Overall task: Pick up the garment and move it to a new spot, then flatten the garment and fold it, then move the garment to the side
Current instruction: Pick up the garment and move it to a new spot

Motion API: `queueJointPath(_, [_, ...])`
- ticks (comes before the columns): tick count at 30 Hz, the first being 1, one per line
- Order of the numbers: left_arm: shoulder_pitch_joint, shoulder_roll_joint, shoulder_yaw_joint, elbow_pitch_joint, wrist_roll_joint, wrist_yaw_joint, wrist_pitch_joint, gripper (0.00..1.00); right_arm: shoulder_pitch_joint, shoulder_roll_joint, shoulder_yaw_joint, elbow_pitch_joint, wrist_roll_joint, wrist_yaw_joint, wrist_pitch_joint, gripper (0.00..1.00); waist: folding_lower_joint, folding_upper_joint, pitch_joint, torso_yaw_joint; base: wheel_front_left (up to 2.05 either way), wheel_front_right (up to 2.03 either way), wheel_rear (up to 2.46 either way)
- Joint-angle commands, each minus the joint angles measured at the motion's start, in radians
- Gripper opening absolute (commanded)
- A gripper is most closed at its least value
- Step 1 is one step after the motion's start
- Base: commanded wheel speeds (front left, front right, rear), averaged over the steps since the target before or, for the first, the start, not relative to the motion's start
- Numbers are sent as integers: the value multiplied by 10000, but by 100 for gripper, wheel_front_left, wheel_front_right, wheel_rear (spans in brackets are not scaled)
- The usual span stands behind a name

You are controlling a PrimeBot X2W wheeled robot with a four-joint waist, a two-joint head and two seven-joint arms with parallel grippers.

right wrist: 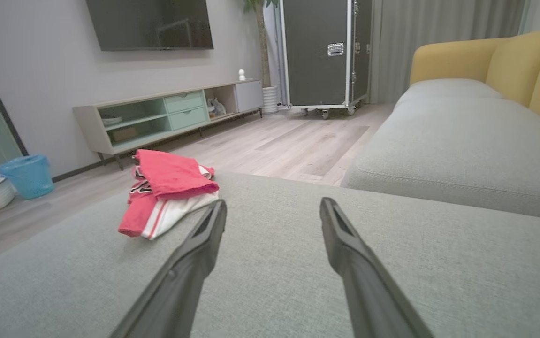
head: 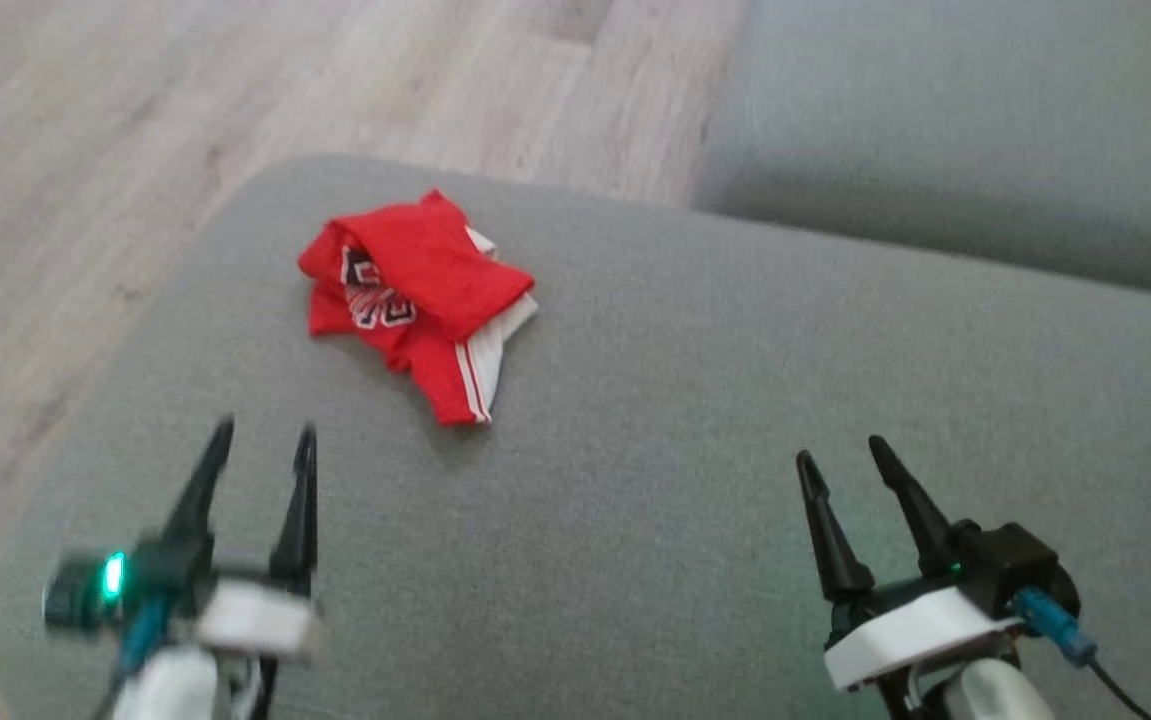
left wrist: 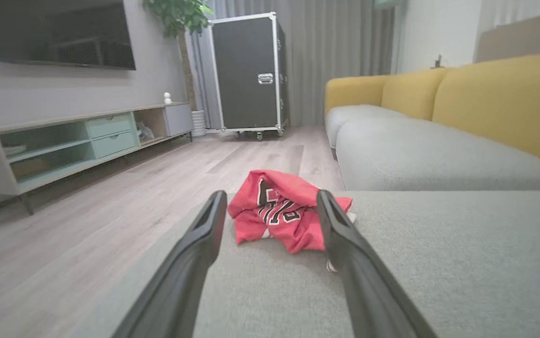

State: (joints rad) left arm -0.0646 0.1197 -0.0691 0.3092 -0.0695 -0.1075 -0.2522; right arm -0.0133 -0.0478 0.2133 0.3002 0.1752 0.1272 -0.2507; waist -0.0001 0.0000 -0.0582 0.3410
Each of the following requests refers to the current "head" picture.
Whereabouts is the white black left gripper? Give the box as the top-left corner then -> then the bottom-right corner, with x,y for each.
159,414 -> 327,720

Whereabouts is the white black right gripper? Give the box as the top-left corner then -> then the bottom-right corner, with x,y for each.
795,434 -> 1028,720

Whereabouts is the red jersey with number print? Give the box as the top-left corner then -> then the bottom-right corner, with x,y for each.
296,187 -> 540,428

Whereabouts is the grey sofa seat cushion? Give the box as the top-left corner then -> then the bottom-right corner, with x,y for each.
0,152 -> 1151,720

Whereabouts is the grey sofa back cushion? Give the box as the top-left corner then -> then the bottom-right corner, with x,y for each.
690,0 -> 1151,303

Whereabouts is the left cable with teal connector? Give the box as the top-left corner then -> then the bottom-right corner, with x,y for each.
85,592 -> 178,720

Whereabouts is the cable with teal connector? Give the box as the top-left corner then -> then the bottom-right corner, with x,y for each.
1012,586 -> 1151,720
85,592 -> 178,720

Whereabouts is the right cable with teal connector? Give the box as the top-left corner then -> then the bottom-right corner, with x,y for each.
1012,586 -> 1151,720

